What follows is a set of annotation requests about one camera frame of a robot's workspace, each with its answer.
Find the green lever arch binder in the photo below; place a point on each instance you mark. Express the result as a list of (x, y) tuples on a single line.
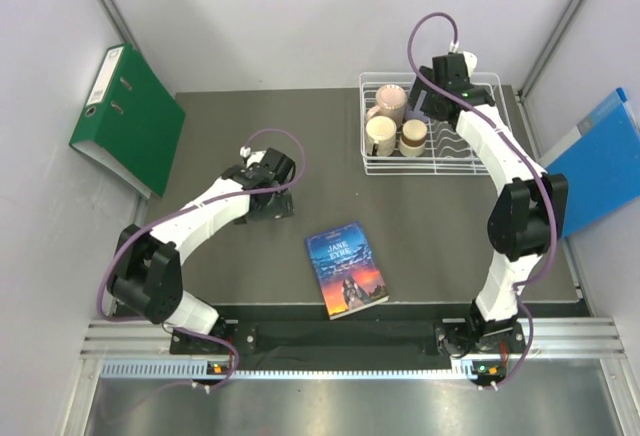
[(130, 124)]

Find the blue folder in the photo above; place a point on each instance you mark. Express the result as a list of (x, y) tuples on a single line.
[(600, 159)]

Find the white slotted cable duct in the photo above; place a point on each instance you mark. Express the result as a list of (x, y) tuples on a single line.
[(209, 370)]

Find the cream and brown cup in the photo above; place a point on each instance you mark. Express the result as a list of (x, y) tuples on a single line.
[(413, 138)]

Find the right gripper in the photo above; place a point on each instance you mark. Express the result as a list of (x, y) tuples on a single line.
[(426, 108)]

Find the Jane Eyre book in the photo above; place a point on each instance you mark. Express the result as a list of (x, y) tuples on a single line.
[(345, 268)]

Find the white wire dish rack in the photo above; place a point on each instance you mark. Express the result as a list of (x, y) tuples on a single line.
[(445, 154)]

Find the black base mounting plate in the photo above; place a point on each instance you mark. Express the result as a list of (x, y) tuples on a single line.
[(356, 345)]

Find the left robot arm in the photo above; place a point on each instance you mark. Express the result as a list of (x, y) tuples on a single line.
[(147, 277)]

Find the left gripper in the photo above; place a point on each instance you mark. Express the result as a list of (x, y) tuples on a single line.
[(280, 208)]

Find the cream mug black handle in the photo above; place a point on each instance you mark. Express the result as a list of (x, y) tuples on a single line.
[(380, 136)]

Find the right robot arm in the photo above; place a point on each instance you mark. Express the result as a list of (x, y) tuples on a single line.
[(527, 219)]

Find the aluminium frame rail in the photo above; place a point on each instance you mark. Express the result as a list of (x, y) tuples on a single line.
[(561, 338)]

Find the pink mug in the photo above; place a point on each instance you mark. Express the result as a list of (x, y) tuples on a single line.
[(390, 101)]

